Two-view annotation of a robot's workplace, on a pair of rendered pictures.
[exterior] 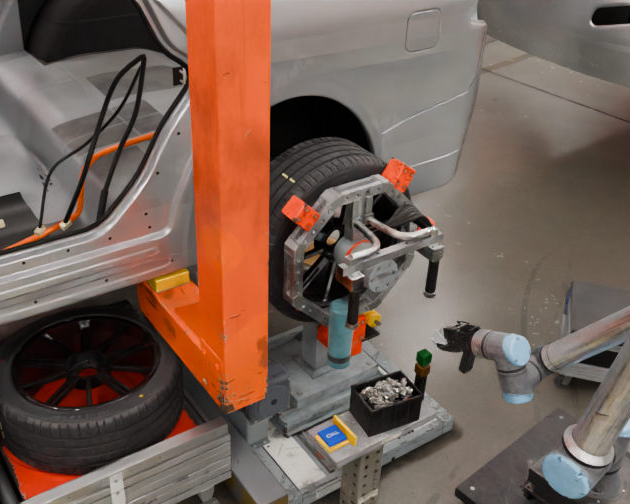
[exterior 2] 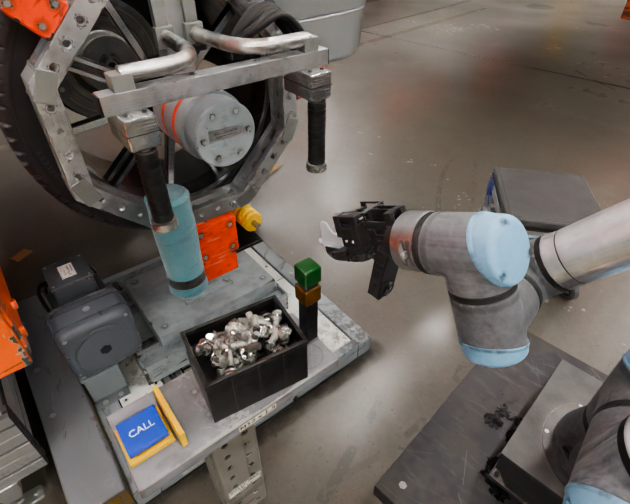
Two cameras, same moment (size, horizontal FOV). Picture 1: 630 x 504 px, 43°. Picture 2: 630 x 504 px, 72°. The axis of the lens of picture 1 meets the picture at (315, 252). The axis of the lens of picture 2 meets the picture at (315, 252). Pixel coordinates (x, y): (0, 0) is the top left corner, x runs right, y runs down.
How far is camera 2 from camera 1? 1.94 m
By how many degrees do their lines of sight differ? 7
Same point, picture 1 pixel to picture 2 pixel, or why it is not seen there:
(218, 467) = (10, 461)
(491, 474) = (431, 451)
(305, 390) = (173, 321)
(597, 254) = (498, 154)
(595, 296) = (524, 181)
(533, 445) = (488, 388)
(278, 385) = (106, 326)
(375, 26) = not seen: outside the picture
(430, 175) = (326, 40)
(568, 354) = (623, 250)
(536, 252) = (443, 156)
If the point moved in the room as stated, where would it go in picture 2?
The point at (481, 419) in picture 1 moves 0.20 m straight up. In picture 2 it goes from (403, 332) to (411, 292)
